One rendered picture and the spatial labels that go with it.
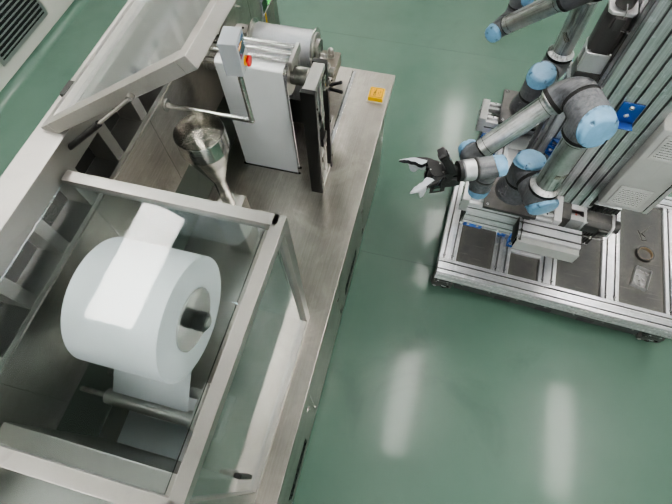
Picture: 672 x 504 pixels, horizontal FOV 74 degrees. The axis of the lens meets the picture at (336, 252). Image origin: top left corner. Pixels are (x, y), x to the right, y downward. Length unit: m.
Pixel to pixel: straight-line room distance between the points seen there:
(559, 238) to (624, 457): 1.20
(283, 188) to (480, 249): 1.23
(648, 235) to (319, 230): 1.97
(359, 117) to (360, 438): 1.58
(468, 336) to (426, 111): 1.68
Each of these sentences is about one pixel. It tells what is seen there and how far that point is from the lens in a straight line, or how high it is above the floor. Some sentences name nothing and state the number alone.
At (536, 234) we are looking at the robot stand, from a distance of 2.15.
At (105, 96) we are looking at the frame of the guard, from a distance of 1.04.
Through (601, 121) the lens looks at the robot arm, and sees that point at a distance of 1.56.
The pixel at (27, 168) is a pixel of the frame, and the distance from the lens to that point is 1.24.
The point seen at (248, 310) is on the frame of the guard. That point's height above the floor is 1.60.
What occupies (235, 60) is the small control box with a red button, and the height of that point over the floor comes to 1.66.
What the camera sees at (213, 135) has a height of 1.45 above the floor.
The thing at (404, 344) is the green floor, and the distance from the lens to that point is 2.56.
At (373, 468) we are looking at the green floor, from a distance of 2.46.
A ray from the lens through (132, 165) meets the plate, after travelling 1.47.
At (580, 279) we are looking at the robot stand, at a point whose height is 0.21.
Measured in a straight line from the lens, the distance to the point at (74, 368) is 1.03.
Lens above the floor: 2.46
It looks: 63 degrees down
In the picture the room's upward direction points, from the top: 3 degrees counter-clockwise
